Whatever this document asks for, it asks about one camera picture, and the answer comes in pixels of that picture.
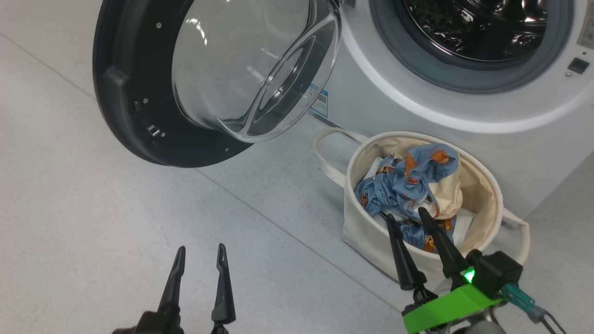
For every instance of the cream canvas laundry basket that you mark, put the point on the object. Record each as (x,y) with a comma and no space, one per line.
(366,236)

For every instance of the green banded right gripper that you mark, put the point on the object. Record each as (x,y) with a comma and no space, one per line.
(445,308)

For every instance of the white folded cloth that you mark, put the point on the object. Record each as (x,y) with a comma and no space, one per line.
(464,227)

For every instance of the round glass washing machine door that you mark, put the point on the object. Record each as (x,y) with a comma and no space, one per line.
(134,116)

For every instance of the blue patterned garment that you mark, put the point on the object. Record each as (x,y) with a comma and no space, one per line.
(408,185)

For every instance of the white front-load washing machine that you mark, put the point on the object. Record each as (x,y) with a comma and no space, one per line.
(464,120)

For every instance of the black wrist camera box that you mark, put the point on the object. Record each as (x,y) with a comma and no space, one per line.
(496,273)

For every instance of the blue floor sticker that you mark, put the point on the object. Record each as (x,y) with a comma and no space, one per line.
(320,102)

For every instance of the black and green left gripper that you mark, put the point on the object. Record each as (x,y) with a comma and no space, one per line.
(158,324)

